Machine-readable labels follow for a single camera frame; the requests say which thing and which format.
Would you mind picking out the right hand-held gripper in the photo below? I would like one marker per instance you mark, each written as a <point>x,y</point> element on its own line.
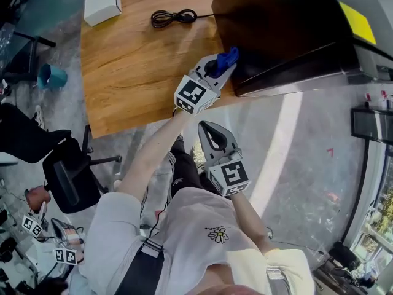
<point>235,175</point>

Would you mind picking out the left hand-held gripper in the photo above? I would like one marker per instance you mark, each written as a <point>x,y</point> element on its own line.
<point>192,92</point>

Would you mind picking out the blue cleaning cloth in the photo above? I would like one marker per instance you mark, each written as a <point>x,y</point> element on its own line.
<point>228,58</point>

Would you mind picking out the black mini fridge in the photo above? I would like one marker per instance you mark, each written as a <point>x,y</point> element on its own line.
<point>276,20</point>

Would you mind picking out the person's right forearm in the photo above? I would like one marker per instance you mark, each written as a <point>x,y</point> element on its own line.
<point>247,220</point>

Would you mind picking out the person's left forearm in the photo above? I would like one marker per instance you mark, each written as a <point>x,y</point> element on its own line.
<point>150,161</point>

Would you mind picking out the person's right white sneaker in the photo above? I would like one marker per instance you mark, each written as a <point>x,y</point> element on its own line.
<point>198,155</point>

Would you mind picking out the person's white sneaker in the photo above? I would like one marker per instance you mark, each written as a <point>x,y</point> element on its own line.
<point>198,155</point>
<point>180,139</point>

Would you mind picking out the person's left white sneaker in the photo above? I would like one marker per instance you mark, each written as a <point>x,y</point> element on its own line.
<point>180,139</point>

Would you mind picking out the person's black trousers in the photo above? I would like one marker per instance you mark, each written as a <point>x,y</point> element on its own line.
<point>184,171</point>

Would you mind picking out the person's white flower-print t-shirt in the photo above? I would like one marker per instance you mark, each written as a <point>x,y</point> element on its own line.
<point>190,241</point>

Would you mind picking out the white cardboard box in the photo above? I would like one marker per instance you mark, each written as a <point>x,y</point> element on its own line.
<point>102,3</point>

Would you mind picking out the black office chair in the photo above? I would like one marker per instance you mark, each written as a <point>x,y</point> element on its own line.
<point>70,183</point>

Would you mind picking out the black monitor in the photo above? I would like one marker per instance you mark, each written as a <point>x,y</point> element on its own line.
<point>368,123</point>

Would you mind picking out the yellow sticker label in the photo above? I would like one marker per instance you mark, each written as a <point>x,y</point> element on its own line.
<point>357,23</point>

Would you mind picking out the teal waste bin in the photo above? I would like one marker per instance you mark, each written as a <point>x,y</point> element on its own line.
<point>53,76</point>

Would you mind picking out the row of clear plastic bottles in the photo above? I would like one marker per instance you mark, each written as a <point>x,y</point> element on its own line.
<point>380,98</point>

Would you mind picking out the white window frame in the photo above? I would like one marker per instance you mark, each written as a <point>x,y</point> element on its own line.
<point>365,195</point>

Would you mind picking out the black camera equipment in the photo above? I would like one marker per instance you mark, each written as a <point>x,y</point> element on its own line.
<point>347,254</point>

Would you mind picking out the glass desk with black frame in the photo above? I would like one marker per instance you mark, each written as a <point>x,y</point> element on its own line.
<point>33,38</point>

